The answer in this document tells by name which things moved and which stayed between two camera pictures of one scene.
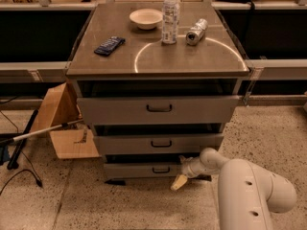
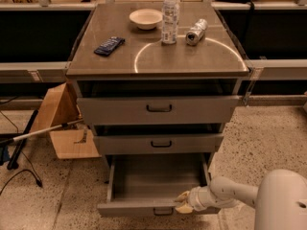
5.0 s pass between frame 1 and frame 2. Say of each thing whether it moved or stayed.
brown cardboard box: stayed
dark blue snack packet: stayed
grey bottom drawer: moved
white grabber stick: stayed
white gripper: moved
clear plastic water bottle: stayed
